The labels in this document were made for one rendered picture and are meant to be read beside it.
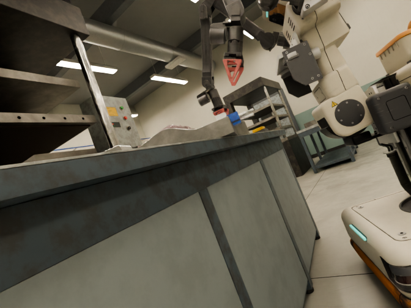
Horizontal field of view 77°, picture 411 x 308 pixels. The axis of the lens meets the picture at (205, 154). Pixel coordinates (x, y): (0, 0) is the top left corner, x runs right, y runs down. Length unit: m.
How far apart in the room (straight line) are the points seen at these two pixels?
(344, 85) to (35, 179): 1.04
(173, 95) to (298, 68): 8.73
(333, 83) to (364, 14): 6.85
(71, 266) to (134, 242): 0.12
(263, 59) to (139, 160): 7.82
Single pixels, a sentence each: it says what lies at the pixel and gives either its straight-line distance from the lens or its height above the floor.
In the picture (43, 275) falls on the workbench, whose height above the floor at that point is 0.67.
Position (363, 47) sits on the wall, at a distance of 7.78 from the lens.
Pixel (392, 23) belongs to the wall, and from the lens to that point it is 7.89.
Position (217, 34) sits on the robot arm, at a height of 1.17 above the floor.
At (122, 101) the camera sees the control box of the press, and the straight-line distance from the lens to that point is 2.09.
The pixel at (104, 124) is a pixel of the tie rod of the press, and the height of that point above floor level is 1.21.
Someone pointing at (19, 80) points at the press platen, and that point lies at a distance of 1.66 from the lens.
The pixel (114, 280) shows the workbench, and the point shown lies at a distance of 0.47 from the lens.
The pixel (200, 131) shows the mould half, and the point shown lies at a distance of 0.85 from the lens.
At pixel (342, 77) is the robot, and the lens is 1.15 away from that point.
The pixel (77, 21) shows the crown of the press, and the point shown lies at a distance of 1.99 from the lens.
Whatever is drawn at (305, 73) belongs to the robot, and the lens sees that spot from 1.12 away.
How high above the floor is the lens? 0.71
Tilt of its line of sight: 4 degrees up
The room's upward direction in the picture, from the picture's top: 21 degrees counter-clockwise
